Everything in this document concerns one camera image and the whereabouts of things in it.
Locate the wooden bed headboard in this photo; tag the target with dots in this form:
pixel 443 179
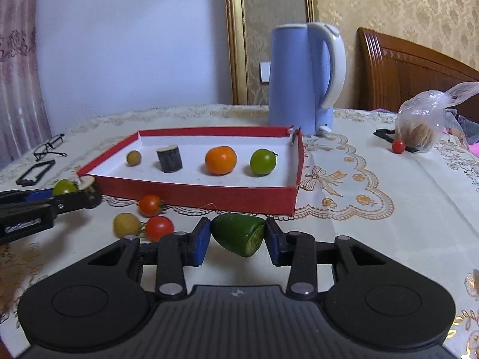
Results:
pixel 394 70

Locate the green tomato outside box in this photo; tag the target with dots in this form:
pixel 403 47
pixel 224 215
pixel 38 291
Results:
pixel 64 186

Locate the yellow-brown small round fruit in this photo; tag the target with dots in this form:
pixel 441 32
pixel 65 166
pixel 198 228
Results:
pixel 133 158

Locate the black eyeglasses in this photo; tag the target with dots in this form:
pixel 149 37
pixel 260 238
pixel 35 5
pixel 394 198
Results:
pixel 50 147

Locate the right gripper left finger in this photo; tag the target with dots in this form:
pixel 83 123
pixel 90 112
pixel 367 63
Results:
pixel 176 251

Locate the red cherry tomato upper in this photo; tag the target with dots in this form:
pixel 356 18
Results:
pixel 150 205

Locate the red shallow cardboard box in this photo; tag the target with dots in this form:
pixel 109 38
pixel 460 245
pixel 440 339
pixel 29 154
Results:
pixel 193 186

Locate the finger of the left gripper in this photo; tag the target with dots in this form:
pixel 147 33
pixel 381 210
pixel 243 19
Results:
pixel 18 196
pixel 62 203

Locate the gold picture frame moulding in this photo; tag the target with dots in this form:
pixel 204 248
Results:
pixel 249 26

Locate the orange mandarin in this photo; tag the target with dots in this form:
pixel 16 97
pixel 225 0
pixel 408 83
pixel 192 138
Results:
pixel 220 160

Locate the blue electric kettle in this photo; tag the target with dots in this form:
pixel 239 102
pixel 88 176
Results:
pixel 307 73

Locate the black flat frame under bag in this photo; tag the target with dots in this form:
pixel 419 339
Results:
pixel 389 135

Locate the clear plastic bag with nuts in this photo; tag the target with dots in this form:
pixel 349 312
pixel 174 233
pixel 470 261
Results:
pixel 420 120

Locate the small red tomato by bag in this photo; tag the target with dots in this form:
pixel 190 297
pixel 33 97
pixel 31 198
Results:
pixel 398 146

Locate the red cherry tomato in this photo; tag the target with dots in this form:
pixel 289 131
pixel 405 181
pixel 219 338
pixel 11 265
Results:
pixel 150 205
pixel 157 227

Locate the pink patterned curtain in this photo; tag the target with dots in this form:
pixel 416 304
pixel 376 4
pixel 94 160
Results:
pixel 24 123

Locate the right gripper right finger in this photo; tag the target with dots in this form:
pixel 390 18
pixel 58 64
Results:
pixel 296 250

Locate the red cherry tomato lower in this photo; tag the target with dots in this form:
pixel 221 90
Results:
pixel 157 227

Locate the yellow lemon-like fruit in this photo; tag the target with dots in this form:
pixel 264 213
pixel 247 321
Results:
pixel 127 224

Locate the green tomato in box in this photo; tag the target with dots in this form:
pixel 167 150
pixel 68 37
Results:
pixel 263 162

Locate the white wall switch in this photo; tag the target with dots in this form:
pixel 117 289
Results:
pixel 264 70

